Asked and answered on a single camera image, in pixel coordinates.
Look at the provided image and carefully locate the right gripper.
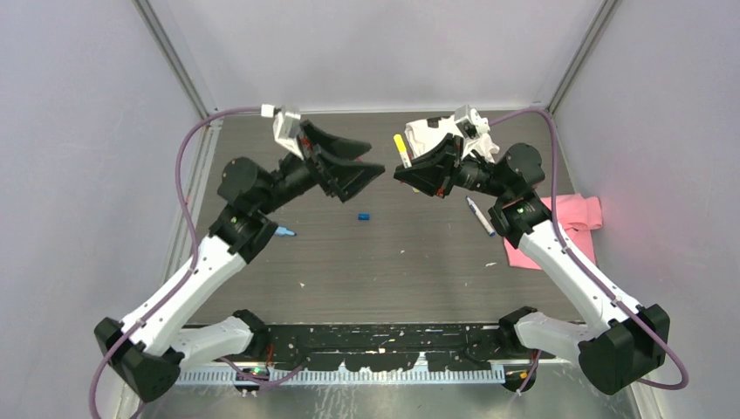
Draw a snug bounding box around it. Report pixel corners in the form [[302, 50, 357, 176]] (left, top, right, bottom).
[[394, 132, 511, 199]]

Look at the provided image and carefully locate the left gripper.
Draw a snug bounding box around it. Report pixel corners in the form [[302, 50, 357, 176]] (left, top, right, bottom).
[[257, 121, 386, 215]]

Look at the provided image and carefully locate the yellow pen cap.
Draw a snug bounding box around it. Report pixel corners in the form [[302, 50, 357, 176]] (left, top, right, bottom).
[[393, 134, 407, 154]]

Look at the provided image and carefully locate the white blue marker pen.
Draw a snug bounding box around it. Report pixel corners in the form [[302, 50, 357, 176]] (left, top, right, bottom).
[[465, 196, 496, 237]]

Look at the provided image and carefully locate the white pen yellow end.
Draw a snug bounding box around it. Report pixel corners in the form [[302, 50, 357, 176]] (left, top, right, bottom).
[[399, 150, 411, 168]]

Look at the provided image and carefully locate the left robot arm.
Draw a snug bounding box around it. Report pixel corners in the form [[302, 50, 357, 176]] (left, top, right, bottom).
[[94, 120, 385, 402]]

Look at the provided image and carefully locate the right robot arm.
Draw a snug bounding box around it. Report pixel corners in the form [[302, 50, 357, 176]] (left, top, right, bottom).
[[394, 134, 670, 395]]

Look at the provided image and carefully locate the white folded cloth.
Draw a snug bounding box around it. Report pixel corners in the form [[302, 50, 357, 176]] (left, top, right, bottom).
[[404, 115, 500, 161]]

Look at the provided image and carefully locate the light blue highlighter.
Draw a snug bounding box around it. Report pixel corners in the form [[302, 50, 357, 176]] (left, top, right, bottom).
[[275, 226, 297, 237]]

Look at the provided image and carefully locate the pink cloth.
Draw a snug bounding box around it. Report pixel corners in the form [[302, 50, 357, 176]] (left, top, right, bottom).
[[503, 193, 604, 271]]

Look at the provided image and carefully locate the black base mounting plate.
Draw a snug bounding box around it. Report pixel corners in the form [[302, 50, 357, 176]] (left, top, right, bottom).
[[227, 323, 535, 372]]

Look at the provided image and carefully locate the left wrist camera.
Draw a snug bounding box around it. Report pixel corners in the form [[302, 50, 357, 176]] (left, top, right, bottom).
[[260, 104, 304, 160]]

